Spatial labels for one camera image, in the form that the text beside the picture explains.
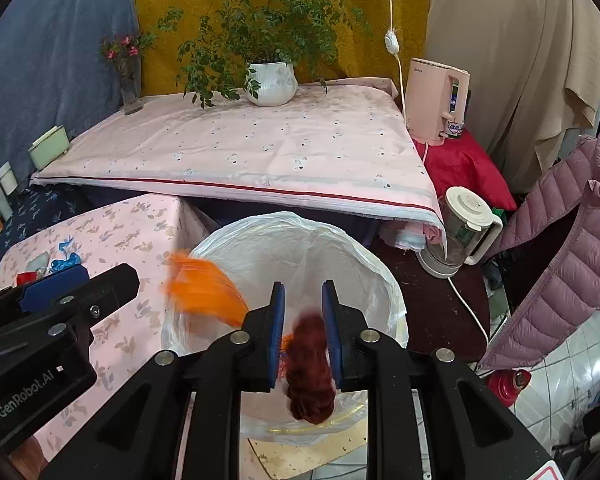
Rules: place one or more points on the pink folded cloth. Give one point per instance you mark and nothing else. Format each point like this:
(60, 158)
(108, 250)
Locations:
(410, 237)

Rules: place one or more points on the glass vase with pink flowers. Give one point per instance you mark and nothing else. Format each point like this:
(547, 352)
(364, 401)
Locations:
(130, 85)

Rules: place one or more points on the pink water dispenser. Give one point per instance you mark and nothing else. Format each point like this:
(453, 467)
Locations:
(427, 100)

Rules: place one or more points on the blue wrapper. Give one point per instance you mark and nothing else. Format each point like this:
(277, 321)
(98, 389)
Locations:
(67, 260)

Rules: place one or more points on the dark red wrapper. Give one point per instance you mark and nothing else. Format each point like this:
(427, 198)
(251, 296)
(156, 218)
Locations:
(307, 365)

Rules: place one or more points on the white-lined trash bin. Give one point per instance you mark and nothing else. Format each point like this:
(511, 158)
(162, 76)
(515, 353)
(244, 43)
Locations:
(300, 245)

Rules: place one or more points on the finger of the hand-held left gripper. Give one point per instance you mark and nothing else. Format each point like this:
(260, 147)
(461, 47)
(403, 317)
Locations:
(107, 287)
(55, 285)

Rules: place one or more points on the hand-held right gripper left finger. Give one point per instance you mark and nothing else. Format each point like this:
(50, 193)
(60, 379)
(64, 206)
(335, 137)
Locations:
(278, 330)

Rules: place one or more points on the pink dotted tablecloth red stripe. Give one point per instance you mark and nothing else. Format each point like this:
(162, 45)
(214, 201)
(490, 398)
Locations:
(255, 145)

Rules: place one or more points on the dark blue floral cloth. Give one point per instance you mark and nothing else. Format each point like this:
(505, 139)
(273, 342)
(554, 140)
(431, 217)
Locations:
(35, 210)

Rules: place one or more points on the grey wrapper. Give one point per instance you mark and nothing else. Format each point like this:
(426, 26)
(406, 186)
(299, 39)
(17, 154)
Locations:
(39, 265)

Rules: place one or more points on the dark brown round table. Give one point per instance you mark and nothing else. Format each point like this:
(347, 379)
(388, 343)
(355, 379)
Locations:
(430, 310)

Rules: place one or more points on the orange plastic wrapper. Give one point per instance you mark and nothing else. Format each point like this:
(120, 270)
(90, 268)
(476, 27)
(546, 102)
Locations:
(202, 285)

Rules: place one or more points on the red thermos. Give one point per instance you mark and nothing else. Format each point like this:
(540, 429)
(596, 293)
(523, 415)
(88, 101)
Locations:
(510, 387)

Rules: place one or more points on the green potted plant white pot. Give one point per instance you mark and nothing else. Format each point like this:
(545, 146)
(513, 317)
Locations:
(272, 82)

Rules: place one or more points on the beige curtain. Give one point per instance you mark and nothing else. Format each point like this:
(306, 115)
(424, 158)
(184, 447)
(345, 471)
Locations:
(510, 50)

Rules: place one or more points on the small printed cup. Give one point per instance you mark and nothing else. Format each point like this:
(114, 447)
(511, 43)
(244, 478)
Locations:
(452, 129)

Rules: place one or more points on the green tissue box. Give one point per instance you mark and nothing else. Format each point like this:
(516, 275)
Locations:
(49, 150)

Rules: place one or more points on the red cloth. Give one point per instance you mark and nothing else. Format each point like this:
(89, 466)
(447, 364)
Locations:
(460, 170)

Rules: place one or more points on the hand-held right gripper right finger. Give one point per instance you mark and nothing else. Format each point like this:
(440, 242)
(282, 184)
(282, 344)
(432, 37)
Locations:
(330, 332)

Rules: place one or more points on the purple down jacket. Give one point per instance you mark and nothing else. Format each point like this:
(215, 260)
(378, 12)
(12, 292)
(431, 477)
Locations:
(560, 240)

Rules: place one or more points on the pink rabbit print tablecloth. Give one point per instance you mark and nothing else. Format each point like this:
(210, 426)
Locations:
(130, 240)

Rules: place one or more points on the blue backdrop cloth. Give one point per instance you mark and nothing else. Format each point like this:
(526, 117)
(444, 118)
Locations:
(50, 35)

